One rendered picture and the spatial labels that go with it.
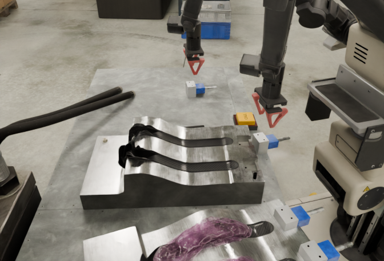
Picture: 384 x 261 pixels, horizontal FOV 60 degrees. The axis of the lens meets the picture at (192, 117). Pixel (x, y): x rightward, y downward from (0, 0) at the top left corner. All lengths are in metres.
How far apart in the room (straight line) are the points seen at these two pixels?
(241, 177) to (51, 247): 0.52
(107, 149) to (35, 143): 1.64
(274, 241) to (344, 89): 0.51
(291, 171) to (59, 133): 1.72
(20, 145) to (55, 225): 1.77
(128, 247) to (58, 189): 0.39
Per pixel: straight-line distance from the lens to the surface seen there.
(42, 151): 2.61
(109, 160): 1.05
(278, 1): 0.61
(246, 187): 0.94
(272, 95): 1.02
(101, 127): 1.30
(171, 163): 0.95
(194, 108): 1.35
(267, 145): 1.14
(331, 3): 1.12
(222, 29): 4.18
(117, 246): 0.78
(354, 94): 1.07
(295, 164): 2.38
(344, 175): 1.17
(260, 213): 0.90
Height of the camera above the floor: 1.54
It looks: 35 degrees down
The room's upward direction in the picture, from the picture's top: straight up
